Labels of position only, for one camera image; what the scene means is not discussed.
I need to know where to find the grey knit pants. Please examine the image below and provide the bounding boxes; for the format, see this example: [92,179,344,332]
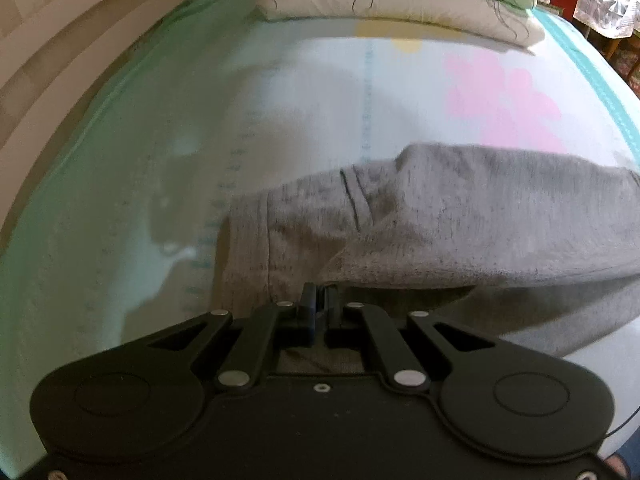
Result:
[214,144,639,356]

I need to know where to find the white pastel patterned bed sheet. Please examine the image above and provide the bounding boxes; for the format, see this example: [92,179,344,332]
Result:
[1,0,639,477]

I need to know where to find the wooden side table with cloth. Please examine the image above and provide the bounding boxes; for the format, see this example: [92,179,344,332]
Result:
[534,0,640,97]

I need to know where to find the black cable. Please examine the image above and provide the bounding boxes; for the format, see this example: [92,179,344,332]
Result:
[602,406,640,441]

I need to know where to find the beige wooden bed rail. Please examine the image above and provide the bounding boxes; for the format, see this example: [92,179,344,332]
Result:
[1,0,184,243]

